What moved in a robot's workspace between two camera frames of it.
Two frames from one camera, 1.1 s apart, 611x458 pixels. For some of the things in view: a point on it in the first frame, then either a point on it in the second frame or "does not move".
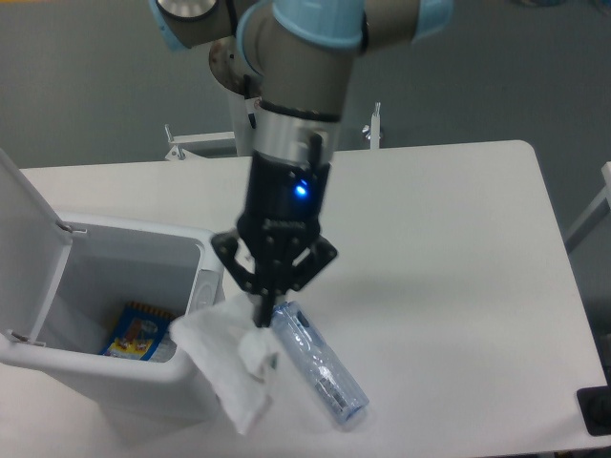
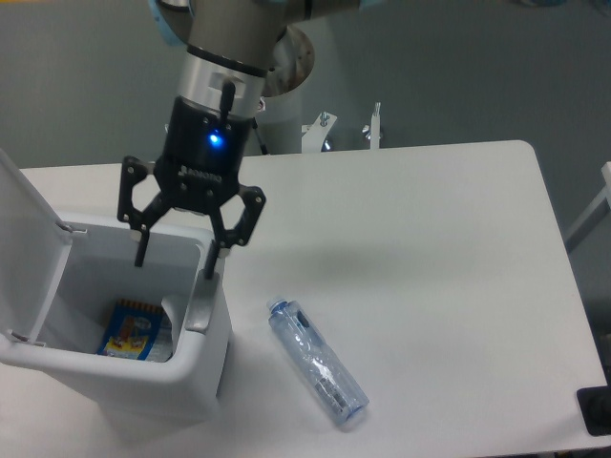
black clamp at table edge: x=595 y=405 does not move
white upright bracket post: x=375 y=128 does not move
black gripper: x=290 y=193 to x=205 y=148
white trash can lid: x=34 y=245 does not move
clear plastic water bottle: x=334 y=385 does not move
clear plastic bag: x=241 y=358 to x=162 y=348
